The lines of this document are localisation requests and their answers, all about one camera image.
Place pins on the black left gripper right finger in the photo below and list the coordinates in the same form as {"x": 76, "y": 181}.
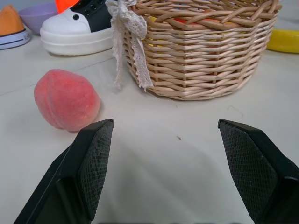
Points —
{"x": 254, "y": 170}

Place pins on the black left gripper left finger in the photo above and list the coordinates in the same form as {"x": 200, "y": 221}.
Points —
{"x": 70, "y": 172}

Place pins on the wicker basket with lace bow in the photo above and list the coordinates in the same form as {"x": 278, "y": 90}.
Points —
{"x": 201, "y": 58}

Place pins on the pink peach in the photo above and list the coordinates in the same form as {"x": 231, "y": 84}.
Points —
{"x": 66, "y": 100}

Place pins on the yellow banana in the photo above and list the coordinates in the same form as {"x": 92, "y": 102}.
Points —
{"x": 283, "y": 40}

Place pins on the black and white sneaker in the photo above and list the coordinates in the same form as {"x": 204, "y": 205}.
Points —
{"x": 77, "y": 30}

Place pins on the cream lace ribbon bow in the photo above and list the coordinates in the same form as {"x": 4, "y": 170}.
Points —
{"x": 127, "y": 39}

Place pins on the orange canvas sneaker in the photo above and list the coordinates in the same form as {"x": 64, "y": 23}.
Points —
{"x": 10, "y": 28}

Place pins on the purple plastic bowl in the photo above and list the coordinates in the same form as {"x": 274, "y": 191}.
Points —
{"x": 38, "y": 17}

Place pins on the bright orange plastic object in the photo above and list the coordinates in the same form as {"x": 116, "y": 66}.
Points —
{"x": 65, "y": 4}

